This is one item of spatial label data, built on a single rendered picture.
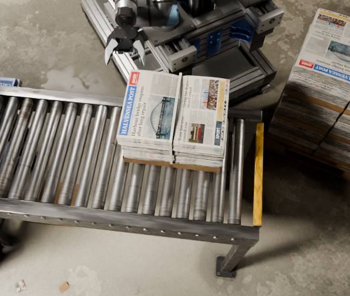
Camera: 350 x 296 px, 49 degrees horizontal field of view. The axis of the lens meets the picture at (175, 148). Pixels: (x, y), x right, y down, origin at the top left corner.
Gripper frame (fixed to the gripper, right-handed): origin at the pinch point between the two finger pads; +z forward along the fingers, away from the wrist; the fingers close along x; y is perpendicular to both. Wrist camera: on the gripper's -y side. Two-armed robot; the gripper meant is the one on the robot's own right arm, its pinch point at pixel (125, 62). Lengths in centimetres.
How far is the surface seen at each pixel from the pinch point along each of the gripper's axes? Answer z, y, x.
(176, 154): 18.8, 28.2, -18.7
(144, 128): 12.9, 19.3, -6.9
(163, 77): -8.0, 18.6, -14.0
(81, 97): -16, 46, 18
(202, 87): -2.9, 16.7, -27.7
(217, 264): 46, 117, -52
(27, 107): -12, 50, 41
